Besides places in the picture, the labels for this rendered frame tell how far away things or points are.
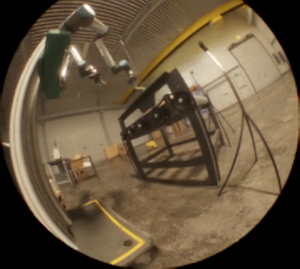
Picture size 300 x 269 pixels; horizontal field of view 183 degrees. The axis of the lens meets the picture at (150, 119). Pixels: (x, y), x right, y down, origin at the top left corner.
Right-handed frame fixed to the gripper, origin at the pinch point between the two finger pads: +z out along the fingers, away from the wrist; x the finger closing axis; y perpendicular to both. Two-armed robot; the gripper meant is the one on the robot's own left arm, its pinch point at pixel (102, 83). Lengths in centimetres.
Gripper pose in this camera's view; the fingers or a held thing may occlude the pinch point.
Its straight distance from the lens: 114.4
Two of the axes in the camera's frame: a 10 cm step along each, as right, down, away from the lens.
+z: 6.9, 7.2, 0.5
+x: -5.5, 4.8, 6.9
